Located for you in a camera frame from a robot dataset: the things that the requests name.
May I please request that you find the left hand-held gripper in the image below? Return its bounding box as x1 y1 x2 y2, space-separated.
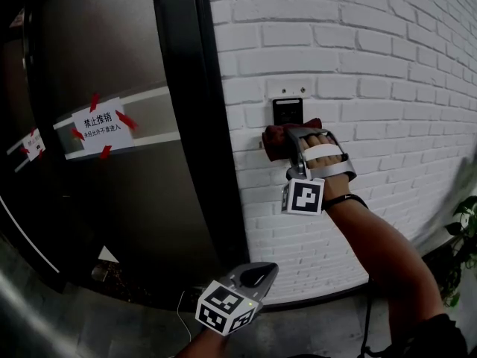
194 262 280 337

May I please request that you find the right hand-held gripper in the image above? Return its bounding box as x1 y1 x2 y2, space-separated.
279 126 358 216

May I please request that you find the dark red cloth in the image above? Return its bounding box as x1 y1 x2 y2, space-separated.
261 117 323 163

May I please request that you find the black wall access panel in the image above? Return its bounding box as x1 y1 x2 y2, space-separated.
271 97 305 127

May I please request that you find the person's right forearm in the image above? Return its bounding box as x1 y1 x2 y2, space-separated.
323 199 446 333

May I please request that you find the person's left forearm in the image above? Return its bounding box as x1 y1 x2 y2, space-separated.
174 329 233 358

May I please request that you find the person's right hand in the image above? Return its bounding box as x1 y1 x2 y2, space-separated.
302 133 354 204

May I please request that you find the black wristband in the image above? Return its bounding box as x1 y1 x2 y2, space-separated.
321 193 370 212

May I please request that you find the white triangular floor paper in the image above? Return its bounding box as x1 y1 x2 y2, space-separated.
97 245 121 265

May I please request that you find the frosted glass door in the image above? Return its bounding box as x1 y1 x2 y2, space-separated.
25 0 221 294

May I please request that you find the potted green plant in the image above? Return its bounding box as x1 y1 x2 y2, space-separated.
426 195 477 310

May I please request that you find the person's black shirt sleeve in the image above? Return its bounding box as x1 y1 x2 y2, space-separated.
367 313 470 358

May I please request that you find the large red-taped paper sign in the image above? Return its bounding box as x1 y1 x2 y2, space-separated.
69 92 139 160

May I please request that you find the dark glass door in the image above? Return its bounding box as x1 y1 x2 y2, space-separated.
0 0 72 292

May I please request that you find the small red-taped paper sign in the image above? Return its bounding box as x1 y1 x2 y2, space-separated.
19 128 47 163

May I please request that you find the thin white floor cable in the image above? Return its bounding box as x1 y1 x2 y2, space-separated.
177 288 194 345

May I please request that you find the white wall mounting plate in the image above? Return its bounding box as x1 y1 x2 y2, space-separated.
265 78 315 101

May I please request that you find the black door frame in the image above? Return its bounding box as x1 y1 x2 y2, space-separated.
151 0 250 272

